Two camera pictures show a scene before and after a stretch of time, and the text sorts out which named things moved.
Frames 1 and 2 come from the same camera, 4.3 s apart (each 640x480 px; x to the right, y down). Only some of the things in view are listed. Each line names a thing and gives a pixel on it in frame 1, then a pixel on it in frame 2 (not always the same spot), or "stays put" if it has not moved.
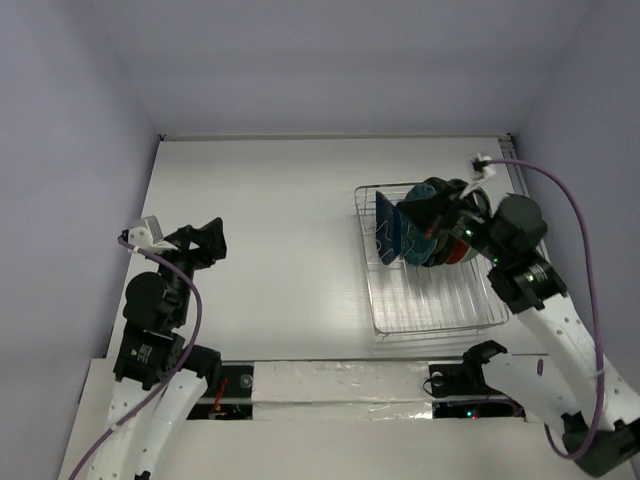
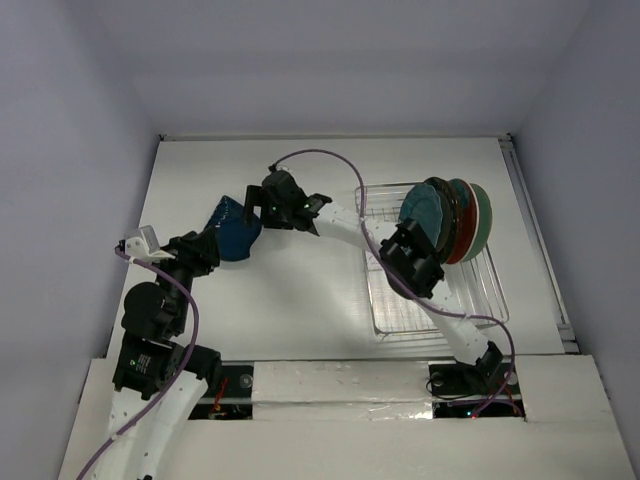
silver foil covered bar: (341, 390) stays put
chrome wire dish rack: (409, 298) stays put
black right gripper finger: (425, 211) -> (253, 198)
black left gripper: (211, 244) stays put
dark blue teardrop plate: (388, 228) -> (235, 238)
